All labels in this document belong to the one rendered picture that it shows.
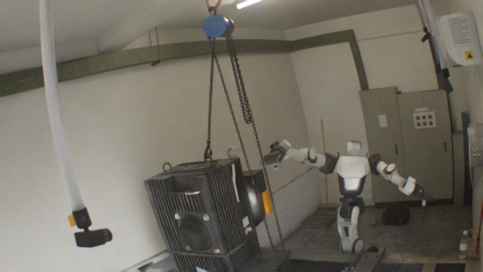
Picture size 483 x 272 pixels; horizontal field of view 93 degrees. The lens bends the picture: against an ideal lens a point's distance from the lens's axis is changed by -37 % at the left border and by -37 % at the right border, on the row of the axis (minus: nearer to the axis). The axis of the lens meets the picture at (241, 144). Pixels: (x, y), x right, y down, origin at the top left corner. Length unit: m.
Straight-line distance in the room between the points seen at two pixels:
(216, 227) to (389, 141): 3.06
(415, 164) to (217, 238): 3.16
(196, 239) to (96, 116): 1.47
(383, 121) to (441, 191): 1.39
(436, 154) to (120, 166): 3.77
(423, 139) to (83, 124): 3.98
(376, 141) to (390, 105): 0.56
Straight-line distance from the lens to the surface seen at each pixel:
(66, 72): 2.70
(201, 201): 1.97
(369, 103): 4.48
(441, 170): 4.48
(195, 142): 3.53
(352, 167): 2.53
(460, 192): 4.59
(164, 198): 2.12
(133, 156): 3.07
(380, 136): 4.51
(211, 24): 1.91
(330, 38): 4.77
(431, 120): 4.32
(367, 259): 2.46
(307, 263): 2.76
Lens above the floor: 1.99
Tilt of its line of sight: 8 degrees down
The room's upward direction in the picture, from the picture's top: 12 degrees counter-clockwise
